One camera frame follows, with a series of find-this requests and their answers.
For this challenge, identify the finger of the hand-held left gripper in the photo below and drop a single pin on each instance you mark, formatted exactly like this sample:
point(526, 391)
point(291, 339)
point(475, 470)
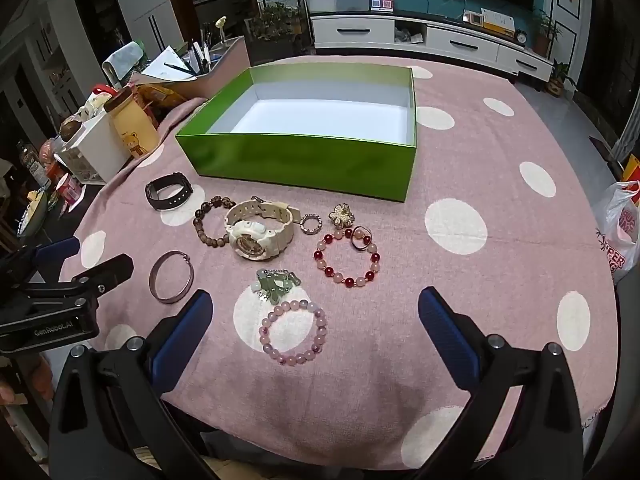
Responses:
point(60, 249)
point(90, 280)

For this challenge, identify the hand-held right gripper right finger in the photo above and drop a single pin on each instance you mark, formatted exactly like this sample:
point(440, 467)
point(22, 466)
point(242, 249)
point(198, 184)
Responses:
point(445, 335)

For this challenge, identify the orange snack bag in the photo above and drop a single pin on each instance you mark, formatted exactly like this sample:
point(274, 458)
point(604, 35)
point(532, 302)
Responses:
point(160, 96)

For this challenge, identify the black pencil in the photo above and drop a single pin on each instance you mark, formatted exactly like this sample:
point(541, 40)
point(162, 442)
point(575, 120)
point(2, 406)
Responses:
point(177, 67)

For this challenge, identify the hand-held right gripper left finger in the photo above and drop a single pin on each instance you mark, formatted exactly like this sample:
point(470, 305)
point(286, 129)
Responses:
point(192, 330)

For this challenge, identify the tall potted plant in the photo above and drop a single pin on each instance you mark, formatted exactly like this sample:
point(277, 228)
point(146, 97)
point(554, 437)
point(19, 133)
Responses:
point(544, 30)

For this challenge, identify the desk calendar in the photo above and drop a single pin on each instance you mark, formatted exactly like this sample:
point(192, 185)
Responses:
point(495, 21)

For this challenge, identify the rolled white cloth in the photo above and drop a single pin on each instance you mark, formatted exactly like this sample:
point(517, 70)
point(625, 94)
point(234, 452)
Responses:
point(122, 62)

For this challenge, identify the metal bangle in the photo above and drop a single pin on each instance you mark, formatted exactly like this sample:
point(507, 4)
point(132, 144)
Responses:
point(152, 280)

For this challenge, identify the cream wrist watch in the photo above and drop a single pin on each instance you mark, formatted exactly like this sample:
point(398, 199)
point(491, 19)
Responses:
point(247, 240)

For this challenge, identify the white tv cabinet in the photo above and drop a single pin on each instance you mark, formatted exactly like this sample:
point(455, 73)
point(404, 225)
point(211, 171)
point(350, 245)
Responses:
point(450, 40)

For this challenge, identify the green cardboard box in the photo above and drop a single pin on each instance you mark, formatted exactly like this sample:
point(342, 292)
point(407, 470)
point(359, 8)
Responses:
point(310, 160)

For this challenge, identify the pink desk organiser box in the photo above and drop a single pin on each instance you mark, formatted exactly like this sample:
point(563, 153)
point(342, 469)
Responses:
point(220, 72)

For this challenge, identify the pink polka dot tablecloth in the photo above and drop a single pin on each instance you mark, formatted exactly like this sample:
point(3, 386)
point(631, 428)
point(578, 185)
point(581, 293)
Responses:
point(500, 270)

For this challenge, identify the gold pearl flower brooch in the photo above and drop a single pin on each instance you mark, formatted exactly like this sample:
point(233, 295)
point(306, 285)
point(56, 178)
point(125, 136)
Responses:
point(341, 215)

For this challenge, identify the black wrist watch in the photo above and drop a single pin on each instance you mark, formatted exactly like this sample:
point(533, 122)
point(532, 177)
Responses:
point(155, 196)

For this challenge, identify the large bushy planter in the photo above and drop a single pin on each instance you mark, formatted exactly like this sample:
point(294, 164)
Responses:
point(275, 27)

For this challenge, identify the yellow bear cup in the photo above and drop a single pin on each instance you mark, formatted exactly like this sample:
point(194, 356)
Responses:
point(135, 130)

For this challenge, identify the white paper sheets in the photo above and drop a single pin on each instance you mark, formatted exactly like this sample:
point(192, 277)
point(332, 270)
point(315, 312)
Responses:
point(165, 67)

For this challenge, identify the white plastic shopping bag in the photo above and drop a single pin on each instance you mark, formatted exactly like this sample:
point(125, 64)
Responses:
point(620, 230)

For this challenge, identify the small alarm clock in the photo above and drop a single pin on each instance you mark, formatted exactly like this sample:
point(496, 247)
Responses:
point(521, 37)

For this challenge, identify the small potted plant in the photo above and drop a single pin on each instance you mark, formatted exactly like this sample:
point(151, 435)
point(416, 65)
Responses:
point(559, 80)

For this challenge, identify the white plastic container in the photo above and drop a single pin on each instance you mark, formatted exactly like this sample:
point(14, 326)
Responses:
point(97, 155)

